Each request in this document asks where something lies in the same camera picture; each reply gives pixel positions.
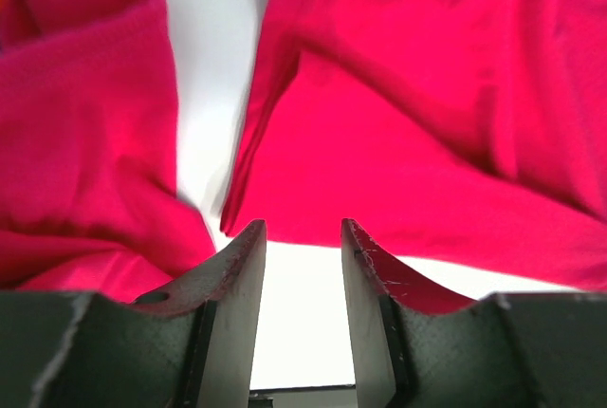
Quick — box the folded red t shirt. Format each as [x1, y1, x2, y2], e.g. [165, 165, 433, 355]
[1, 0, 214, 302]

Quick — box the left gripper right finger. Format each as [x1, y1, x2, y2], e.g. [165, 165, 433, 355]
[341, 219, 606, 407]

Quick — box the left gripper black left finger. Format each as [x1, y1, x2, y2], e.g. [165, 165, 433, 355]
[1, 220, 267, 407]

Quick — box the red t shirt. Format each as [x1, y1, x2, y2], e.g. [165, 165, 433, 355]
[1, 0, 214, 302]
[220, 0, 606, 291]

